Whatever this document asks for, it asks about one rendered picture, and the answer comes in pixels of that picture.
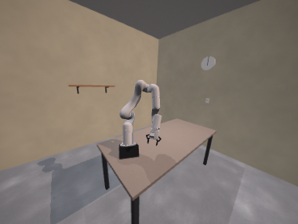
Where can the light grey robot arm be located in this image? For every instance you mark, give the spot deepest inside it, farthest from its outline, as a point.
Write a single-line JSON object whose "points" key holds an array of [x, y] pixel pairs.
{"points": [[127, 113]]}

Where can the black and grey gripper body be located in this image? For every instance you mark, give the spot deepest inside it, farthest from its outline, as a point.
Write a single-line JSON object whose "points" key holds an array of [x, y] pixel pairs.
{"points": [[155, 135]]}

